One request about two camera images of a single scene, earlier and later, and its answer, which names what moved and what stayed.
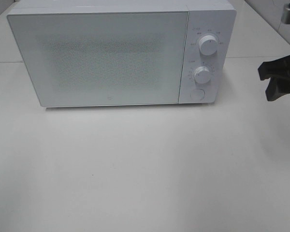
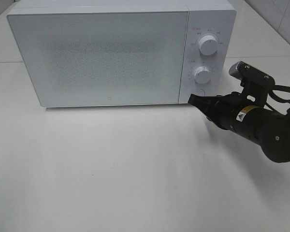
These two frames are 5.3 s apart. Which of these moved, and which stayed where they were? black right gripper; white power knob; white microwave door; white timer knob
Moved: black right gripper
Stayed: white timer knob; white power knob; white microwave door
